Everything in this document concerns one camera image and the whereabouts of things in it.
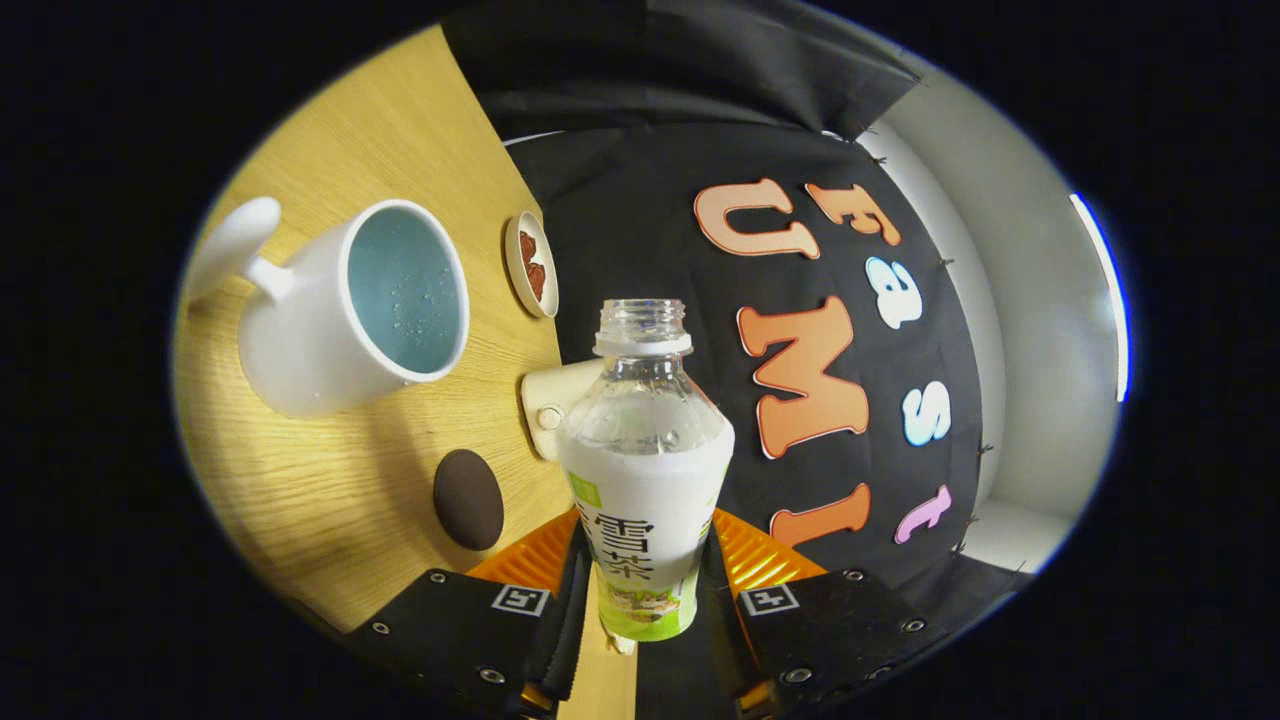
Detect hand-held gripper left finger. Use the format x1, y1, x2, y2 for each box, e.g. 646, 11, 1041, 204
345, 505, 593, 716

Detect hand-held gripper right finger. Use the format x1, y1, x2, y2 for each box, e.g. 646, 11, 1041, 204
700, 508, 951, 716

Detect clear juice bottle white label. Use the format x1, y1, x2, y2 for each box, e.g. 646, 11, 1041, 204
556, 298, 736, 643

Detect dark round coaster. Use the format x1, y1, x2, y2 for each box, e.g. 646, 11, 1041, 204
432, 449, 505, 552

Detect white cup blue inside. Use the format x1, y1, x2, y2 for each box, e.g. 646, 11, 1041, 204
185, 197, 471, 419

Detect white toaster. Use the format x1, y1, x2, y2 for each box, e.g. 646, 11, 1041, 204
520, 360, 606, 463

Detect wooden table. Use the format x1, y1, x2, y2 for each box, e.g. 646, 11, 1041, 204
172, 25, 641, 720

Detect small white dish red snacks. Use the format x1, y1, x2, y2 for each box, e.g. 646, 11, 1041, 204
503, 210, 560, 320

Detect black backdrop cloth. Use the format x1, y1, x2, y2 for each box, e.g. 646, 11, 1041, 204
440, 0, 1031, 720

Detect ceiling strip light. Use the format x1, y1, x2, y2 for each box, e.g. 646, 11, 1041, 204
1068, 192, 1131, 403

